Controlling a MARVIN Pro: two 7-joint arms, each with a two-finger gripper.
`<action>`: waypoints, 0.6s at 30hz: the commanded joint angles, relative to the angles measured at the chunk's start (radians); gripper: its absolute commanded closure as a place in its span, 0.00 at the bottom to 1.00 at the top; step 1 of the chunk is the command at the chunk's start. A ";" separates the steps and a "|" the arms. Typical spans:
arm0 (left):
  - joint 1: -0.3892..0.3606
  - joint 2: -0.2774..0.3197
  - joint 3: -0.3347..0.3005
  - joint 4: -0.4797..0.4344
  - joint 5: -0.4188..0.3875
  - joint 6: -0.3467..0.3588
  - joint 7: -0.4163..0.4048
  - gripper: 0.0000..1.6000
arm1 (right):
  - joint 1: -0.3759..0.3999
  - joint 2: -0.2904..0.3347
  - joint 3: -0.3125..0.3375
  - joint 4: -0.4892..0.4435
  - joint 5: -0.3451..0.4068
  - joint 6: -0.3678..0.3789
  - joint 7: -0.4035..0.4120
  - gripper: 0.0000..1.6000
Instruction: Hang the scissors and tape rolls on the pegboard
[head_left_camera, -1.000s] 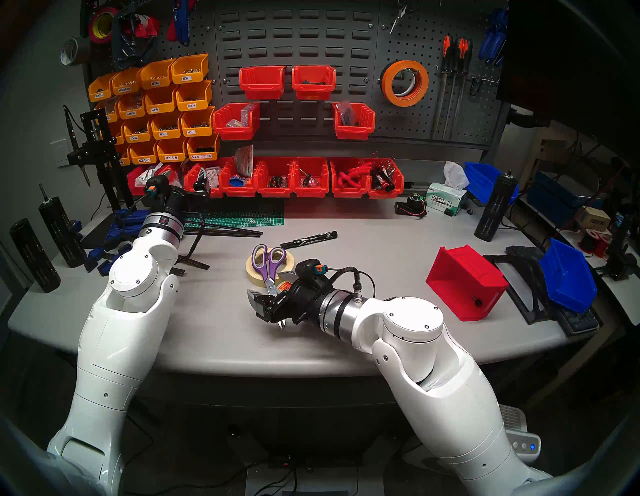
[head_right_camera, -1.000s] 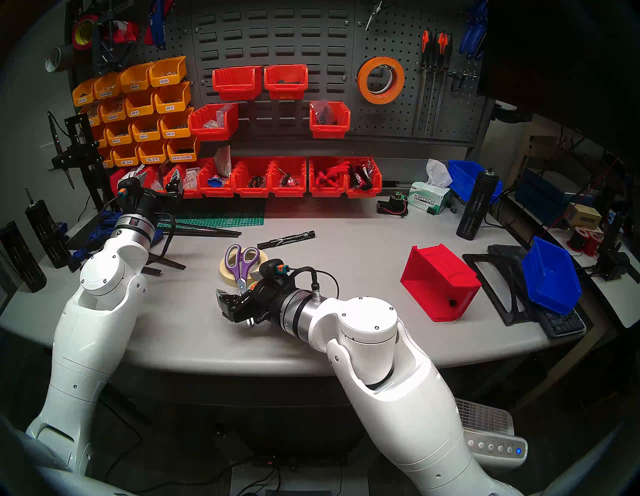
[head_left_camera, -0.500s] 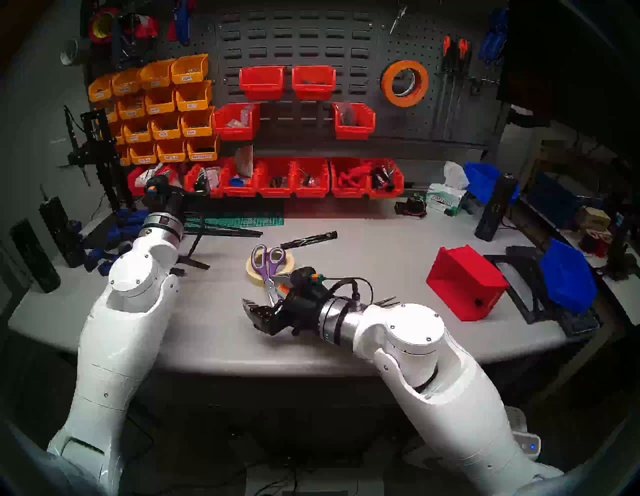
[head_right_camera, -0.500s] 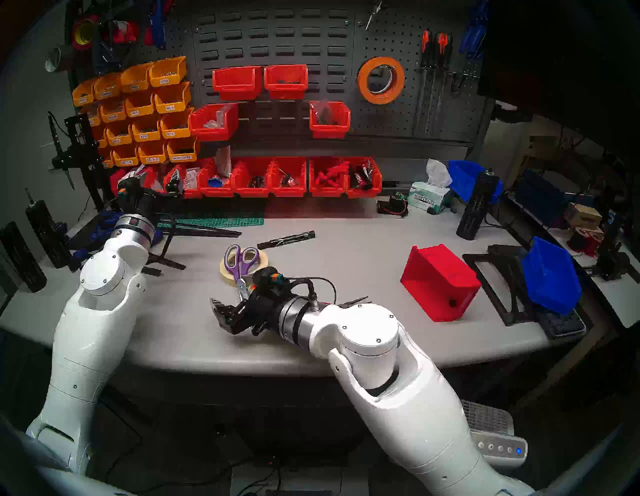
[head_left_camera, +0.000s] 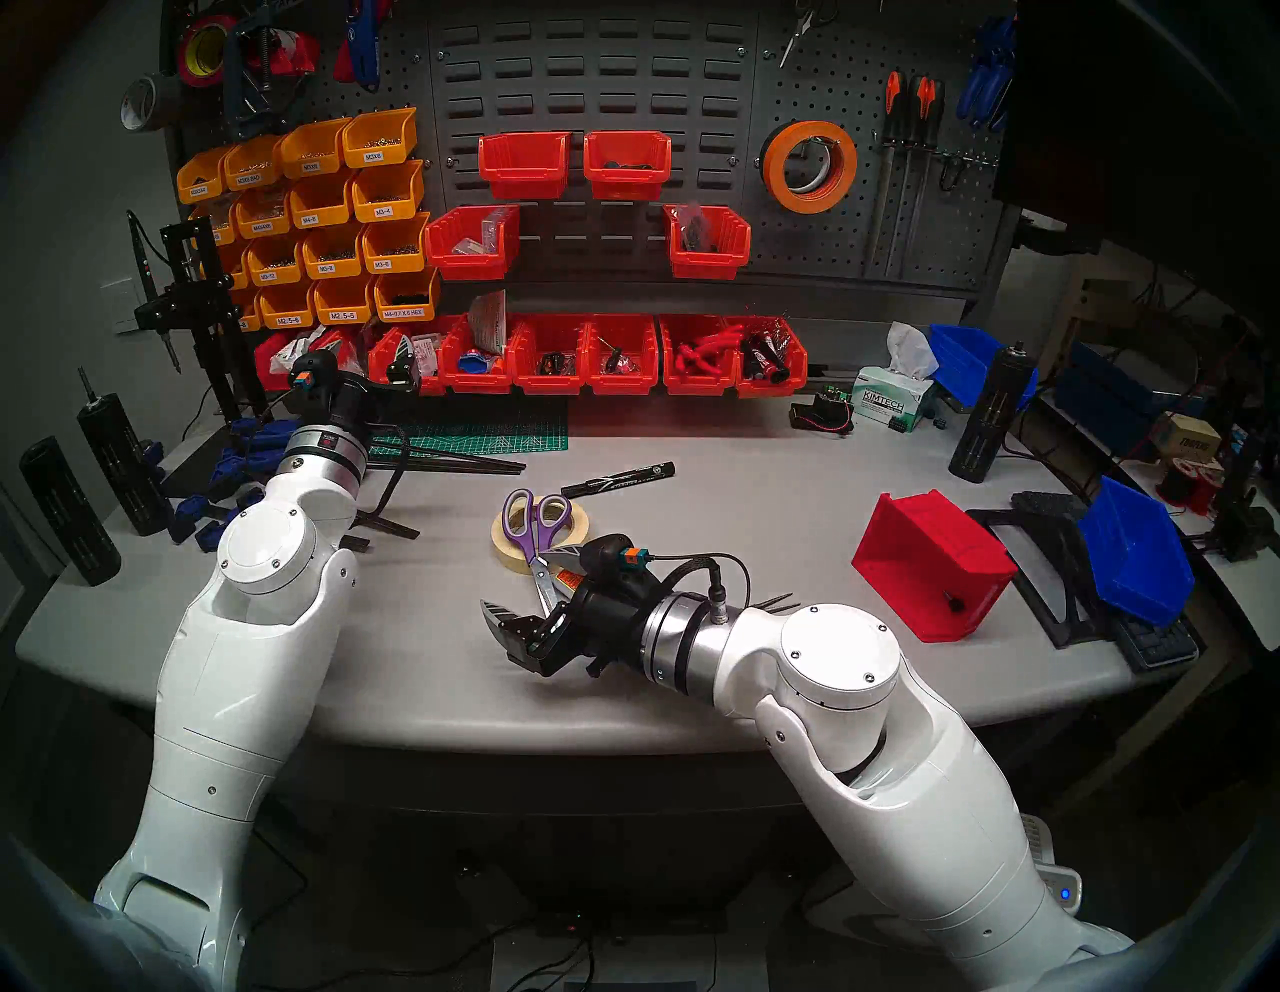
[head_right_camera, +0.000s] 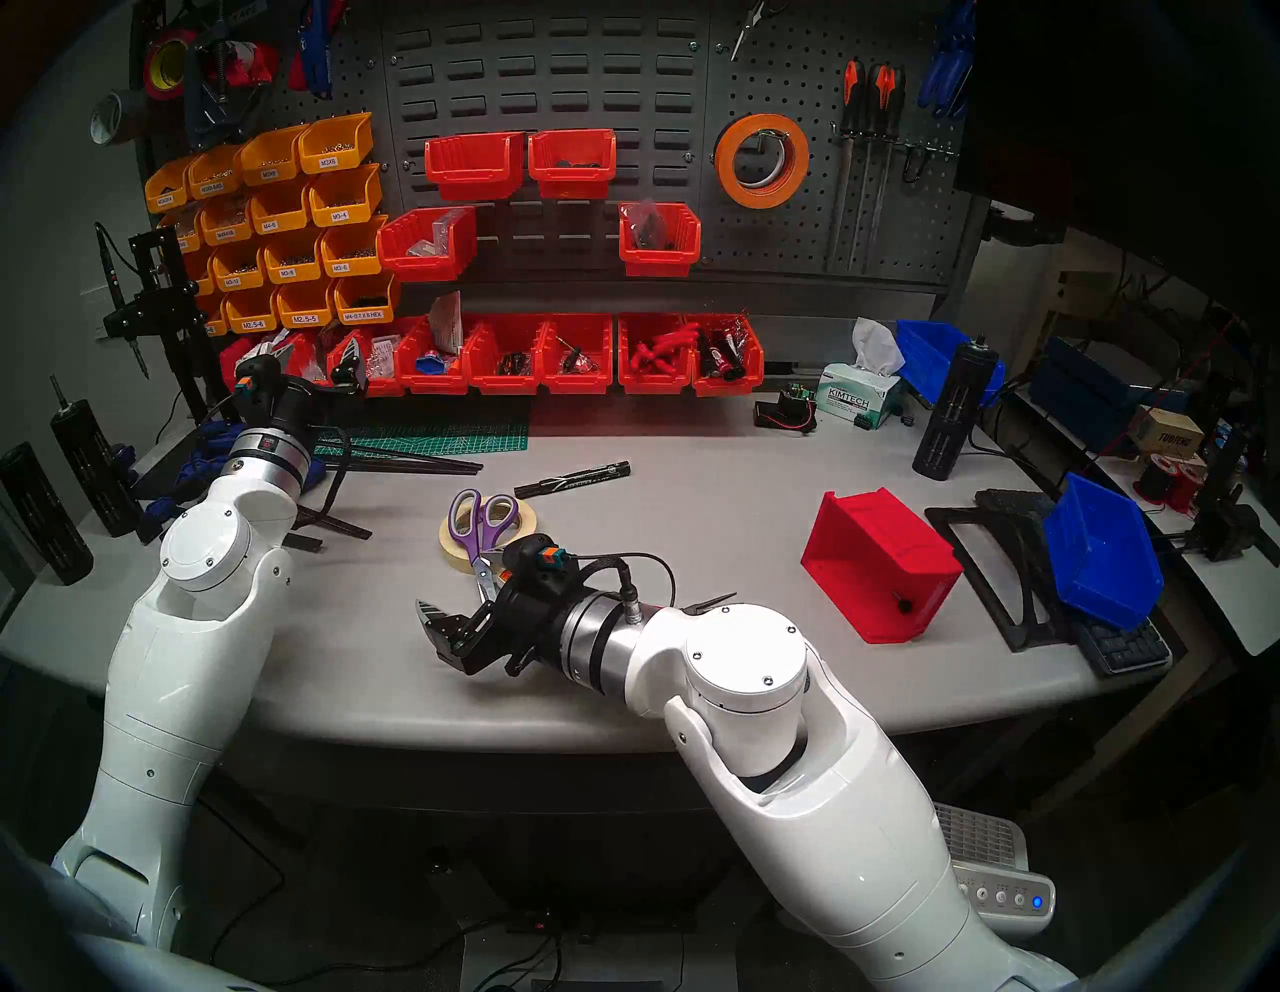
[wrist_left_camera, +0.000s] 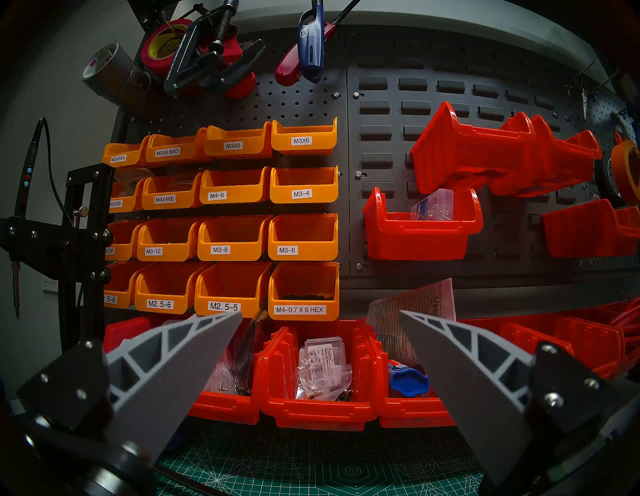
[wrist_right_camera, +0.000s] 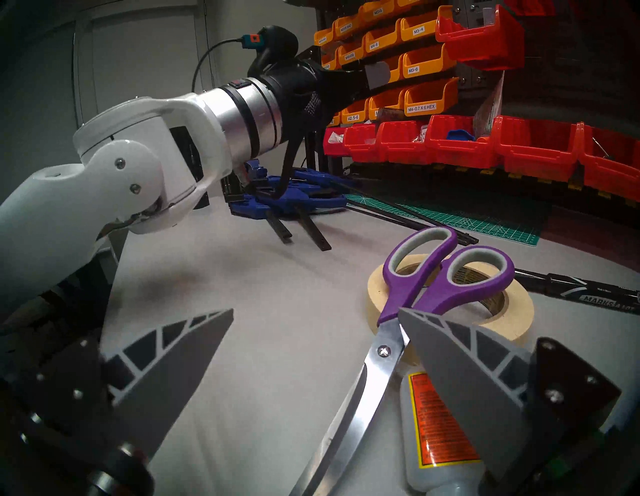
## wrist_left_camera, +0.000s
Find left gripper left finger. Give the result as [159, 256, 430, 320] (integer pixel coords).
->
[17, 311, 243, 463]

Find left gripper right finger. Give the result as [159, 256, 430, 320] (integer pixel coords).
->
[398, 310, 621, 488]

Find orange tape roll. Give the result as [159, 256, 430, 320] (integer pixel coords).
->
[611, 140, 640, 205]

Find red yellow tape roll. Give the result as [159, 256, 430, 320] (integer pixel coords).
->
[141, 18, 196, 76]

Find grey pegboard back panel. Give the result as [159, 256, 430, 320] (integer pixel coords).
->
[112, 25, 640, 301]

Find red plastic storage bin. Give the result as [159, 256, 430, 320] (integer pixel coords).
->
[462, 315, 626, 378]
[103, 315, 176, 351]
[565, 300, 640, 341]
[541, 199, 640, 258]
[362, 187, 484, 261]
[257, 320, 379, 432]
[372, 325, 458, 429]
[187, 312, 268, 426]
[410, 101, 537, 196]
[490, 114, 603, 197]

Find small blue plastic part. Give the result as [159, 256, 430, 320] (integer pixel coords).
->
[387, 362, 431, 398]

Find clear bag of dark parts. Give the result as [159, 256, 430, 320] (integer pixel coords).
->
[217, 310, 271, 396]

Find yellow plastic parts bin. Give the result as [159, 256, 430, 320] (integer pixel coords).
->
[267, 261, 341, 322]
[102, 261, 151, 308]
[199, 167, 272, 205]
[105, 220, 148, 262]
[109, 178, 148, 214]
[196, 215, 273, 262]
[271, 117, 338, 156]
[134, 262, 208, 315]
[270, 166, 340, 204]
[204, 121, 273, 159]
[102, 136, 151, 167]
[267, 213, 339, 262]
[141, 172, 203, 211]
[194, 261, 273, 318]
[136, 218, 206, 262]
[145, 128, 208, 164]

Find black tripod rods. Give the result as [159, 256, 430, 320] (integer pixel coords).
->
[155, 462, 226, 496]

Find black metal fixture stand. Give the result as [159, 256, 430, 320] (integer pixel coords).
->
[0, 163, 116, 351]

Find clear plastic hardware bag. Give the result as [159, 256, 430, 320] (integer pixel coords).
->
[295, 336, 352, 402]

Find green cutting mat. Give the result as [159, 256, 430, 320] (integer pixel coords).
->
[150, 420, 486, 496]

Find clear plastic parts bag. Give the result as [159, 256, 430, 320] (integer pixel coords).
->
[410, 188, 455, 222]

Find black bar clamp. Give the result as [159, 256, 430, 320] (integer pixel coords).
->
[164, 0, 266, 96]

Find grey overhead workbench shelf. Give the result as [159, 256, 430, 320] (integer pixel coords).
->
[230, 0, 616, 86]

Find grey duct tape roll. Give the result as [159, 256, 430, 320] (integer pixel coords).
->
[81, 43, 151, 108]

